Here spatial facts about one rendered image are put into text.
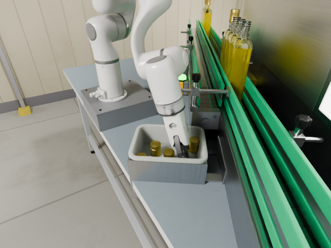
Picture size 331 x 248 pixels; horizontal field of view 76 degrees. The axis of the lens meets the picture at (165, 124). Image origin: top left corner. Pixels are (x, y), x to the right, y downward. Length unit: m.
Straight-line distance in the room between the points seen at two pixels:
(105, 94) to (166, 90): 0.45
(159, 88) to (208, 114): 0.26
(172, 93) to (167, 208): 0.30
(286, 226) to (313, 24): 0.48
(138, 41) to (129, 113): 0.37
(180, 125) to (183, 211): 0.22
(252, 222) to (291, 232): 0.10
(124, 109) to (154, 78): 0.39
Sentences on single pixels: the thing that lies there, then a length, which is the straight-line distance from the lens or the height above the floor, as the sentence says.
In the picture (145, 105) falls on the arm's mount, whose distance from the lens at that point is 0.90.
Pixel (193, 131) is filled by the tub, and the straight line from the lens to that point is 0.71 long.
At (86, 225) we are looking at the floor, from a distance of 1.52.
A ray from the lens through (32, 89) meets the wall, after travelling 3.02.
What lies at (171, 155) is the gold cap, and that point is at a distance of 0.63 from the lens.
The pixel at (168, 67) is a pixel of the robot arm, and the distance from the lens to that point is 0.49.
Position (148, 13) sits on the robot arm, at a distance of 0.58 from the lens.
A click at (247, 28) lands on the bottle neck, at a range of 0.77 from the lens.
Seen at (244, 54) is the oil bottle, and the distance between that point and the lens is 0.77.
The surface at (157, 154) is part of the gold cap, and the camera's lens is 0.68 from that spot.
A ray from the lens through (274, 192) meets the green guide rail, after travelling 0.39.
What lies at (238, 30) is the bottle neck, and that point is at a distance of 0.82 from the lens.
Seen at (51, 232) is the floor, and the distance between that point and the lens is 1.57.
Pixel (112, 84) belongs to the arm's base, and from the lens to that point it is 0.89.
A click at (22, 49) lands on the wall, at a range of 2.90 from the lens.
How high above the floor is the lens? 1.23
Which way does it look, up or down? 33 degrees down
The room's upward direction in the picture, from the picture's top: straight up
